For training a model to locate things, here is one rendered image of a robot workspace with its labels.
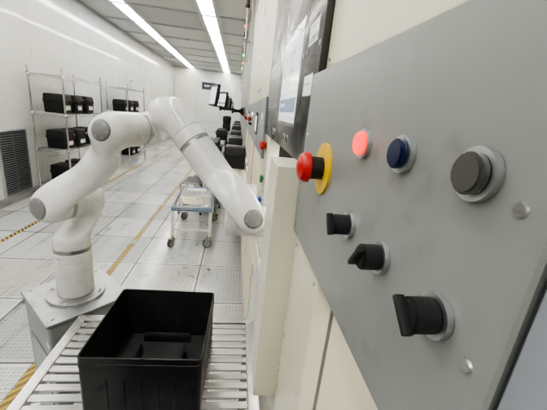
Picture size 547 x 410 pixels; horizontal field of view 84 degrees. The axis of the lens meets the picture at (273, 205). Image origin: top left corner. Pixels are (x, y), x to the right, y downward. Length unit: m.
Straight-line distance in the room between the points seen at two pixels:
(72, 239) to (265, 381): 0.82
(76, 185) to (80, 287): 0.40
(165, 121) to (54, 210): 0.49
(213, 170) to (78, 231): 0.62
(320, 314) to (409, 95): 0.33
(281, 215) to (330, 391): 0.30
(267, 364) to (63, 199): 0.80
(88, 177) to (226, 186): 0.50
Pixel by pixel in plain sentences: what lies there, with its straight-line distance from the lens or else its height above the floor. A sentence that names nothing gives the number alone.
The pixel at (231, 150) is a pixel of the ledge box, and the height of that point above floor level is 1.01.
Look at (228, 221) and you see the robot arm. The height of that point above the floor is 1.21.
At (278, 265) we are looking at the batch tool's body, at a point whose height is 1.20.
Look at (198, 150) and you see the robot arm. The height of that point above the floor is 1.37.
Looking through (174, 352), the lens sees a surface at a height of 0.77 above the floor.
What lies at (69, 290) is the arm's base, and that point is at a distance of 1.35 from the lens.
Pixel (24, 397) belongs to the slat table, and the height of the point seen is 0.76.
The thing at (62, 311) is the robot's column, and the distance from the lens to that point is 1.33.
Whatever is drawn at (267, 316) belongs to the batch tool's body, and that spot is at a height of 1.09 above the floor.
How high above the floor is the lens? 1.49
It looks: 17 degrees down
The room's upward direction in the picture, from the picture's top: 6 degrees clockwise
